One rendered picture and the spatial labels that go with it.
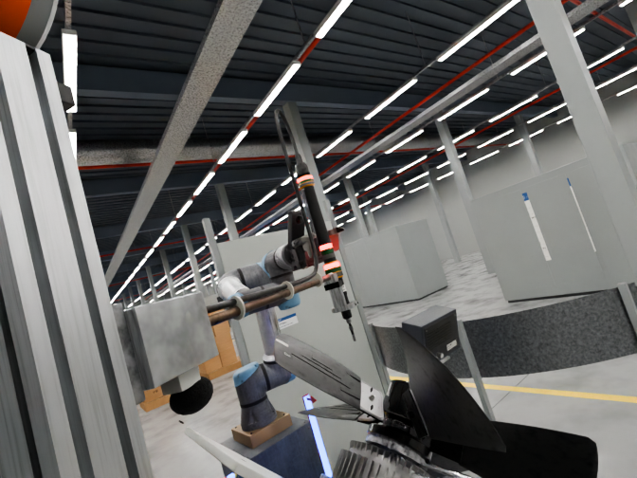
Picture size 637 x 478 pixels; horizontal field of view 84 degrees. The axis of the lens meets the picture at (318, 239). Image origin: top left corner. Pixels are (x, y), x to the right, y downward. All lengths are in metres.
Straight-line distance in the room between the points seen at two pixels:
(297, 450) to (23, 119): 1.46
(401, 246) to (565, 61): 6.84
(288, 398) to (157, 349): 2.59
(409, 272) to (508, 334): 8.13
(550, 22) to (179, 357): 5.16
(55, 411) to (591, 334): 2.73
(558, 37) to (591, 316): 3.34
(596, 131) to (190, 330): 4.80
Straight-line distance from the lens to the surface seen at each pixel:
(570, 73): 5.10
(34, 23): 0.41
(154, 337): 0.35
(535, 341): 2.75
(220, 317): 0.47
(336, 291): 0.91
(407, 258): 10.71
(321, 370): 0.85
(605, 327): 2.84
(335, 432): 3.18
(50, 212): 0.32
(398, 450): 0.87
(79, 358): 0.30
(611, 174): 4.93
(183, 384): 0.40
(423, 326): 1.59
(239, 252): 2.80
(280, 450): 1.58
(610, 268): 6.91
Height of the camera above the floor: 1.56
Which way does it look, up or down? 5 degrees up
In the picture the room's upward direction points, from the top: 17 degrees counter-clockwise
